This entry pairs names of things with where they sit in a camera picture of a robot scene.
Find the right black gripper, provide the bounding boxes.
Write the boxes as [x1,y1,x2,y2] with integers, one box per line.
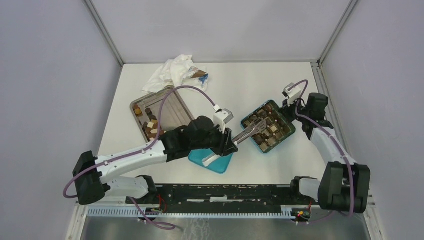
[278,95,310,123]

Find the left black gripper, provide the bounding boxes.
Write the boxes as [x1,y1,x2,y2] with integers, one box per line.
[191,121,239,157]

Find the teal chocolate box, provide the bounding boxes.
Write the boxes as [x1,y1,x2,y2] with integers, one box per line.
[240,100,296,154]

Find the metal serving tongs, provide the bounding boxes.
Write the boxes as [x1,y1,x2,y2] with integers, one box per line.
[202,118,267,167]

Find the stainless steel tray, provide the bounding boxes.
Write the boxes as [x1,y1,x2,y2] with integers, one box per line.
[129,86,194,142]

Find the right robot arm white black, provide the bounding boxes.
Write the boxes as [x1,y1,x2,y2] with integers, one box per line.
[281,93,371,215]

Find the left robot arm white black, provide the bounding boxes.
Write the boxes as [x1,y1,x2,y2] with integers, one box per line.
[71,116,238,205]

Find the teal box lid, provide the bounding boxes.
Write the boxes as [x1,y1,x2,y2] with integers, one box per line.
[188,149,233,174]

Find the brown blue wrapper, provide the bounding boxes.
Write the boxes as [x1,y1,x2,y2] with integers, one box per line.
[188,66,209,84]

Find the white crumpled cloth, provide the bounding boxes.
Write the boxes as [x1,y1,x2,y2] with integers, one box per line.
[141,54,209,93]

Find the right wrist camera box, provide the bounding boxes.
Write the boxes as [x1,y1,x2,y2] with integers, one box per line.
[282,83,302,107]

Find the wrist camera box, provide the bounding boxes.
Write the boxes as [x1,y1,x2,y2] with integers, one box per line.
[213,108,234,133]
[282,83,302,107]

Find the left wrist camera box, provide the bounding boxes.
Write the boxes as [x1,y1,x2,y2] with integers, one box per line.
[213,108,234,133]

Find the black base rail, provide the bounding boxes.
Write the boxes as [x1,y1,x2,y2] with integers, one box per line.
[136,183,317,214]

